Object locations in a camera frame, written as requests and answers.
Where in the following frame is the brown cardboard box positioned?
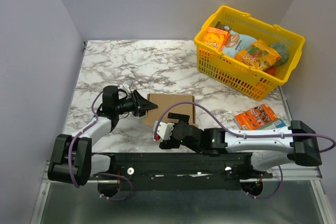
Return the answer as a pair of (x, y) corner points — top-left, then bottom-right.
(142, 93), (195, 126)

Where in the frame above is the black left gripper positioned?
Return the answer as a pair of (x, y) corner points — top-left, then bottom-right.
(115, 89), (158, 117)

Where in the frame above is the aluminium rail frame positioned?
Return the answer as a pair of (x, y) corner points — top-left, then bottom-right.
(31, 164), (335, 223)

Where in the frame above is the orange candy bag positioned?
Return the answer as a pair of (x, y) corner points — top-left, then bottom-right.
(235, 40), (280, 71)

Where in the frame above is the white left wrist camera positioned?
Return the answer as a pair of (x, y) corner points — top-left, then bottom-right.
(119, 80), (133, 94)

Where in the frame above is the light blue snack bag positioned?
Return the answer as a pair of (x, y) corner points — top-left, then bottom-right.
(222, 26), (257, 58)

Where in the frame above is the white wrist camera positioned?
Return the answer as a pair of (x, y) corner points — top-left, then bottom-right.
(153, 121), (174, 141)
(119, 80), (133, 94)

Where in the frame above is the orange round item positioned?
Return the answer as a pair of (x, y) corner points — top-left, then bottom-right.
(265, 66), (277, 76)

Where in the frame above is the blue white small box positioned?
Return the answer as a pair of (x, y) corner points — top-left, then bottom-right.
(258, 118), (286, 130)

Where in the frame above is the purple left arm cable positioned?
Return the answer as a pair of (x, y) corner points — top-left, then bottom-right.
(67, 90), (134, 201)

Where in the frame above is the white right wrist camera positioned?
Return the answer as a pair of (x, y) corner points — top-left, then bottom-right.
(153, 121), (174, 141)

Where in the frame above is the yellow plastic basket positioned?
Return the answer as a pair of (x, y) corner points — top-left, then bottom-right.
(194, 5), (305, 100)

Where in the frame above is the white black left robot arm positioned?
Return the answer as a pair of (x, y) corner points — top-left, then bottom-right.
(47, 86), (158, 188)

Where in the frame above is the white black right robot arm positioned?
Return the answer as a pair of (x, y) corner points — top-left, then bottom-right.
(153, 120), (322, 178)

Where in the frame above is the green steel scouring pad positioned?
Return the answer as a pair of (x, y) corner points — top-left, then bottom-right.
(269, 42), (289, 67)

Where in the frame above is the orange snack box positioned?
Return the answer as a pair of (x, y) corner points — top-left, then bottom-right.
(202, 27), (229, 51)

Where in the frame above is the orange small box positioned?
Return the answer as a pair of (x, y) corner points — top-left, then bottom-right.
(234, 104), (278, 130)

